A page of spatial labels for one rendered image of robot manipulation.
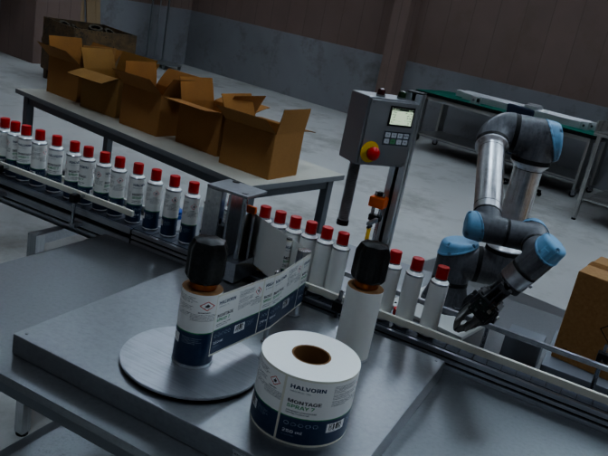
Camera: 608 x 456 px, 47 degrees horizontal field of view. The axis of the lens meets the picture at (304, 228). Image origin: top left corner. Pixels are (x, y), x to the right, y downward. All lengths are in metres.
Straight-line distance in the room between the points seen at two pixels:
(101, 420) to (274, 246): 0.75
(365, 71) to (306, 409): 10.98
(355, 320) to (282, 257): 0.37
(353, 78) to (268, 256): 10.37
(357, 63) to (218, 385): 10.95
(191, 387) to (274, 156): 2.27
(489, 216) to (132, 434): 1.02
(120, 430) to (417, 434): 0.64
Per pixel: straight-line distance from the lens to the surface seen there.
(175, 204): 2.26
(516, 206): 2.18
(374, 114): 1.91
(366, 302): 1.65
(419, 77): 11.61
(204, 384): 1.50
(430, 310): 1.92
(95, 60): 4.84
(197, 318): 1.49
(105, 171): 2.43
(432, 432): 1.65
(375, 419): 1.53
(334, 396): 1.35
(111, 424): 1.47
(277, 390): 1.35
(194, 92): 4.20
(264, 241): 2.02
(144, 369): 1.53
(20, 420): 2.81
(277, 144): 3.60
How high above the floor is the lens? 1.68
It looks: 18 degrees down
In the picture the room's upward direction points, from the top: 11 degrees clockwise
